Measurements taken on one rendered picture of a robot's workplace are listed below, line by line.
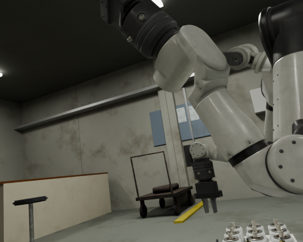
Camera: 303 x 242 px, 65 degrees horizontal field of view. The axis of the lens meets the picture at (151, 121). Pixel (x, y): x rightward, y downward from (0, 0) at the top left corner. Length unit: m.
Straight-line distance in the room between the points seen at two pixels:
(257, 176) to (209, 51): 0.21
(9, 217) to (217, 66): 3.53
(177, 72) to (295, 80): 0.19
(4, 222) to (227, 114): 3.48
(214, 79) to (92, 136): 5.52
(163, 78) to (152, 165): 4.60
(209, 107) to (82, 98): 5.92
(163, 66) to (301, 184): 0.29
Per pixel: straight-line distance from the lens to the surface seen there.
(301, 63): 0.45
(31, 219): 2.80
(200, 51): 0.41
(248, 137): 0.38
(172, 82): 0.47
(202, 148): 1.01
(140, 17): 0.46
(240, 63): 0.71
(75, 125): 6.25
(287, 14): 0.52
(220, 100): 0.40
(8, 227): 3.74
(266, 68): 0.63
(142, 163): 5.14
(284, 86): 0.44
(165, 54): 0.45
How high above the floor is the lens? 0.63
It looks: 13 degrees up
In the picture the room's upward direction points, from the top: 8 degrees counter-clockwise
